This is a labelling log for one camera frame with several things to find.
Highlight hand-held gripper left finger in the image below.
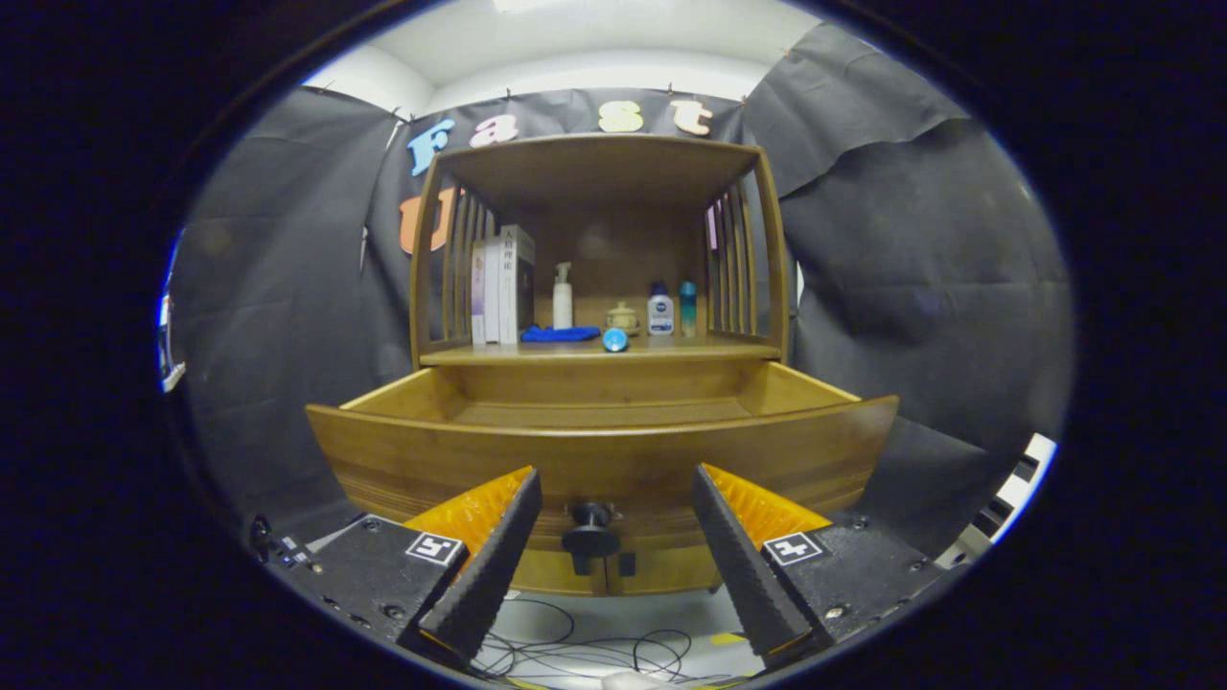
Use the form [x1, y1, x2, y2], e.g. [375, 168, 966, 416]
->
[273, 465, 544, 670]

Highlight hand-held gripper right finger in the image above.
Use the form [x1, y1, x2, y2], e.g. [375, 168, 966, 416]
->
[690, 463, 950, 669]

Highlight black round drawer knob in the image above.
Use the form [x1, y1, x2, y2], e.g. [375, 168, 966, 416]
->
[562, 501, 622, 576]

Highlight wooden drawer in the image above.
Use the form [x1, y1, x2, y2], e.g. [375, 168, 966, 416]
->
[305, 362, 900, 552]

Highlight wooden cabinet door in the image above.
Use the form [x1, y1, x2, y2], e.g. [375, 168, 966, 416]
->
[508, 546, 610, 597]
[604, 549, 726, 596]

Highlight wooden countertop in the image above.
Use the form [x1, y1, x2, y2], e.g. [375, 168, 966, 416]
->
[419, 331, 782, 367]

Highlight wooden cabinet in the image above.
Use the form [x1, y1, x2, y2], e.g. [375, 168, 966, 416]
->
[407, 132, 792, 597]

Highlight thin purple white book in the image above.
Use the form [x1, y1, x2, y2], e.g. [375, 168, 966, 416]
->
[470, 240, 487, 346]

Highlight thick grey white book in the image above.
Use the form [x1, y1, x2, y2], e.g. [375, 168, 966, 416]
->
[498, 224, 536, 345]

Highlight white stand with devices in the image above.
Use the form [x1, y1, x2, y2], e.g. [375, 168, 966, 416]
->
[156, 292, 189, 395]

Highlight black floor cables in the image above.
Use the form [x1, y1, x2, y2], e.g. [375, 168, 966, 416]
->
[475, 596, 749, 687]

